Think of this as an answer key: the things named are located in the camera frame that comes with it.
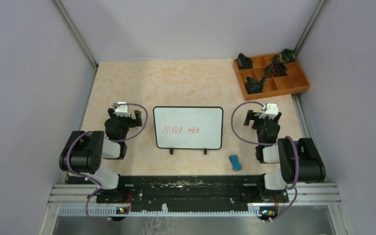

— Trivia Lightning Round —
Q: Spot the small whiteboard with stand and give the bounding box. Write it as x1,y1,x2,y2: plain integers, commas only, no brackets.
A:
153,106,224,155

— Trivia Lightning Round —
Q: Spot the blue whiteboard eraser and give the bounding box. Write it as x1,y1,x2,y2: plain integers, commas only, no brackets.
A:
229,155,242,171

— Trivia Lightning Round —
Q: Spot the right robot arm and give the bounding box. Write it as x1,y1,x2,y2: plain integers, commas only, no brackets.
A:
243,110,326,202

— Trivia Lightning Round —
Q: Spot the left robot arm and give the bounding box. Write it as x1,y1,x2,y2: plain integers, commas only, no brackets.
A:
59,106,143,203

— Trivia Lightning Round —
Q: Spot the dark cloth bundle front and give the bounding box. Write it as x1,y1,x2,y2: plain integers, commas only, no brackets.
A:
245,66,272,94

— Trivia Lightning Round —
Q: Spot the dark cloth bundle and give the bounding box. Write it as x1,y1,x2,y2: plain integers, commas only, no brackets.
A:
271,62,287,77
235,53,253,70
245,66,272,94
273,48,296,64

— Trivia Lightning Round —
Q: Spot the orange compartment tray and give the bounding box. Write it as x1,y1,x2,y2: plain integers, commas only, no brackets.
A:
233,53,310,101

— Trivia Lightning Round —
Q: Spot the dark cloth bundle middle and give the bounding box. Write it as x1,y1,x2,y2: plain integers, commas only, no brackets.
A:
271,62,287,77

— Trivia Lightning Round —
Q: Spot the dark cloth bundle left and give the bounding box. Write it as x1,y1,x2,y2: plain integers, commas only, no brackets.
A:
235,53,253,70

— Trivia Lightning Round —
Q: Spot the dark cloth bundle back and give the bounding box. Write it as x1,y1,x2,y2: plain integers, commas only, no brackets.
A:
273,48,296,64

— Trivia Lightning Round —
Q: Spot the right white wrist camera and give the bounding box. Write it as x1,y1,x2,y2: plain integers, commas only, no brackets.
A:
259,103,279,119

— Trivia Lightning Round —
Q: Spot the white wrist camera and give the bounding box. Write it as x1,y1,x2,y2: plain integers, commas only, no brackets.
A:
113,102,131,118
259,103,279,119

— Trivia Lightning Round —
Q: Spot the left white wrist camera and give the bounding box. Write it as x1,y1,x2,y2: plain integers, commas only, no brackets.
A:
113,102,131,118

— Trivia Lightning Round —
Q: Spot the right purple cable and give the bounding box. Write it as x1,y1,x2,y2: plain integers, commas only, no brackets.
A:
230,101,301,223

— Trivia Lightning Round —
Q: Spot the purple cable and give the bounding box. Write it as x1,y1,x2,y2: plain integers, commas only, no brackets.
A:
66,102,149,225
230,101,301,223

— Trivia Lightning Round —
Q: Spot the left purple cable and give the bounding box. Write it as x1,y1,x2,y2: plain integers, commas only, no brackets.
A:
66,102,149,225

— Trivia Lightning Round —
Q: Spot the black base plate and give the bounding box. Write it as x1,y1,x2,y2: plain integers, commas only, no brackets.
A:
94,175,289,212

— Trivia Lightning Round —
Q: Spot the aluminium frame rail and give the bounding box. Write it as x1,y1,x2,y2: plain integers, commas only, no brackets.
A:
47,183,342,217

